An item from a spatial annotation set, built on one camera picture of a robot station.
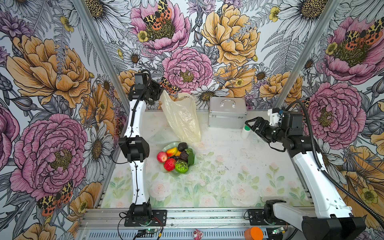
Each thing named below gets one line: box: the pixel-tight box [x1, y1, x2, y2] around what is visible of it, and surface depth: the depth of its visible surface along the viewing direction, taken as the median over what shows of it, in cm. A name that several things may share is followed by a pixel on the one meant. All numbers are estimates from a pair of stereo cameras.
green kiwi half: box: [175, 159, 189, 173], surface depth 83 cm
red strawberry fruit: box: [163, 158, 177, 172], surface depth 87 cm
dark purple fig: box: [179, 150, 189, 163], surface depth 87 cm
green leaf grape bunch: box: [184, 148, 195, 166], surface depth 88 cm
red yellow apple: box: [156, 151, 168, 163], surface depth 87 cm
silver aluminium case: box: [208, 97, 247, 129], surface depth 107 cm
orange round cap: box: [244, 226, 264, 240], surface depth 63 cm
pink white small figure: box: [193, 229, 204, 240], surface depth 67 cm
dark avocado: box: [177, 142, 188, 152], surface depth 93 cm
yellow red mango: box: [166, 147, 178, 157], surface depth 92 cm
